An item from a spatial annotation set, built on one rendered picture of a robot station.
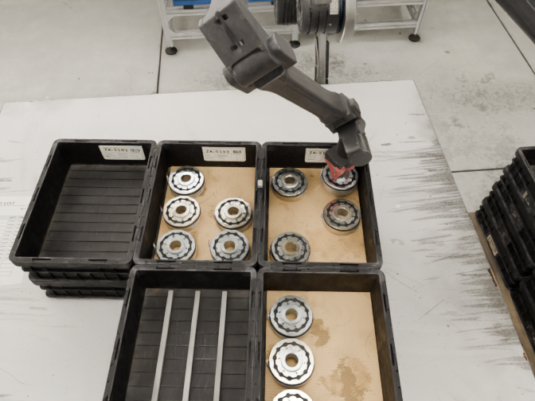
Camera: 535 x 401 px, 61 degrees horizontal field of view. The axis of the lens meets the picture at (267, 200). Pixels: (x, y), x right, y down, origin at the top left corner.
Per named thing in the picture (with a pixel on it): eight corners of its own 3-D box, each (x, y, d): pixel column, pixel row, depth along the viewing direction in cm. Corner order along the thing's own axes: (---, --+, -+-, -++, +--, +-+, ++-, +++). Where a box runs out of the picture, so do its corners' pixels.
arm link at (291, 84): (269, 24, 72) (218, 60, 77) (280, 53, 71) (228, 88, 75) (357, 95, 109) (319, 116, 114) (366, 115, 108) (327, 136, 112)
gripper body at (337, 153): (367, 154, 122) (373, 135, 116) (339, 171, 118) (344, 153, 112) (351, 140, 125) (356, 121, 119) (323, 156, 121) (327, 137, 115)
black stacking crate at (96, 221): (69, 165, 140) (56, 140, 131) (165, 166, 140) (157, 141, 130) (29, 282, 117) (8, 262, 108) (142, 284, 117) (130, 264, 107)
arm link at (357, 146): (351, 94, 106) (319, 111, 110) (361, 130, 99) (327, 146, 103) (372, 122, 114) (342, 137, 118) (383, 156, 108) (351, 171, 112)
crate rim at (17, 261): (57, 143, 132) (54, 138, 130) (159, 145, 132) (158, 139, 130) (10, 266, 109) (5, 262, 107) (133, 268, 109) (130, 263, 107)
